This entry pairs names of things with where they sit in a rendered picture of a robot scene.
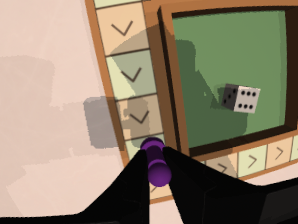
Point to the purple game pawn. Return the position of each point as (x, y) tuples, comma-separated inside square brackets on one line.
[(159, 173)]

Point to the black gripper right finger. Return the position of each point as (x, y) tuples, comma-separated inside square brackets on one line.
[(206, 196)]

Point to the white die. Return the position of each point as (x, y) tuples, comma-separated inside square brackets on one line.
[(240, 98)]

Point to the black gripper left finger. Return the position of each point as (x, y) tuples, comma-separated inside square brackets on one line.
[(125, 201)]

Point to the board game with green dice tray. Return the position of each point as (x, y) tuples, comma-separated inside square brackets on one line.
[(208, 44)]

